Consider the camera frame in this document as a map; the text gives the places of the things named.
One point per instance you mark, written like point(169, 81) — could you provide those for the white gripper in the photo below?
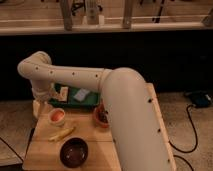
point(39, 104)

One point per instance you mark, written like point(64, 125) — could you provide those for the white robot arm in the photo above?
point(141, 140)

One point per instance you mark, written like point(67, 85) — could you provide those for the white paper cup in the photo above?
point(56, 117)

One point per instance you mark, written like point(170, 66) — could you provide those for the small box on tray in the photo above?
point(63, 94)

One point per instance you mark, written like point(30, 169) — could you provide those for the white card on tray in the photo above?
point(81, 95)

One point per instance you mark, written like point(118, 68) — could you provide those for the yellow banana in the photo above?
point(61, 134)

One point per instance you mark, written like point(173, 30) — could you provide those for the green tray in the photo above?
point(91, 100)

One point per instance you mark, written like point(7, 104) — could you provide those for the orange bowl with food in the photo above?
point(99, 117)

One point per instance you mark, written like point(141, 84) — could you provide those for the dark brown bowl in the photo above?
point(74, 152)

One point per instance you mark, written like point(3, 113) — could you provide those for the black power adapter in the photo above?
point(199, 99)

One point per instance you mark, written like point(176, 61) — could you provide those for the wooden table frame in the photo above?
point(93, 16)

